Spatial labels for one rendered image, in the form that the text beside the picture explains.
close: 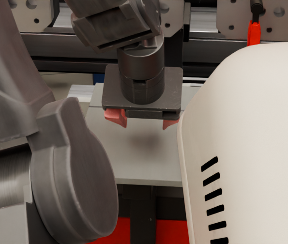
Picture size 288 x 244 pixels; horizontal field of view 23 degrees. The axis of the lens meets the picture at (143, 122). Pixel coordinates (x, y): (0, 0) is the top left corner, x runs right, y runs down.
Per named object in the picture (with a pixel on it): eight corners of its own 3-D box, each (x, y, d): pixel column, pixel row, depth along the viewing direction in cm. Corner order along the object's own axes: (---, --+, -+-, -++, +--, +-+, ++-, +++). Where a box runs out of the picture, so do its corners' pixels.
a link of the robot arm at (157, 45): (115, 53, 80) (166, 50, 80) (113, 6, 83) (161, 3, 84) (119, 86, 86) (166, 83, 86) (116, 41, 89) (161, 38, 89)
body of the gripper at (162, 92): (107, 71, 95) (102, 38, 88) (183, 75, 94) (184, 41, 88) (101, 113, 92) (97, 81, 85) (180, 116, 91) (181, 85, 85)
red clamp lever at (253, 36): (246, 65, 104) (250, 3, 99) (244, 53, 107) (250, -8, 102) (258, 66, 104) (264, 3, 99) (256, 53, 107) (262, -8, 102)
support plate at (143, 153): (67, 181, 93) (67, 175, 93) (96, 87, 116) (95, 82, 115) (204, 188, 92) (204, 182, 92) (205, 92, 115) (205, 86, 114)
